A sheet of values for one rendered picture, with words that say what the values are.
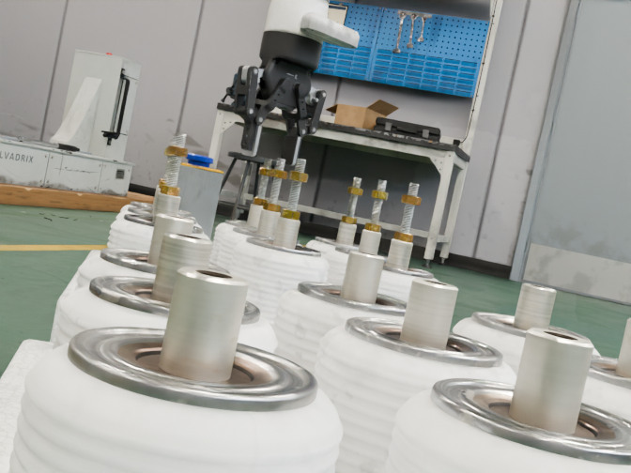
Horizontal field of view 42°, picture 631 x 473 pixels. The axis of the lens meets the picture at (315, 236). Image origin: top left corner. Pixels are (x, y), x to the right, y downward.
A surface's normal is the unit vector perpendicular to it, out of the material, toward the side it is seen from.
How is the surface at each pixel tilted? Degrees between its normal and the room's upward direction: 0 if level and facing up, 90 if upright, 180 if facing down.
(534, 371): 90
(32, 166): 90
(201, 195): 90
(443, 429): 43
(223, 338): 90
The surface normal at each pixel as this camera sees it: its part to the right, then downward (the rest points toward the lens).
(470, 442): -0.29, -0.78
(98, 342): 0.27, -0.96
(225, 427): 0.39, -0.64
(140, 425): 0.00, -0.50
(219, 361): 0.61, 0.17
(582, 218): -0.30, -0.01
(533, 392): -0.68, -0.10
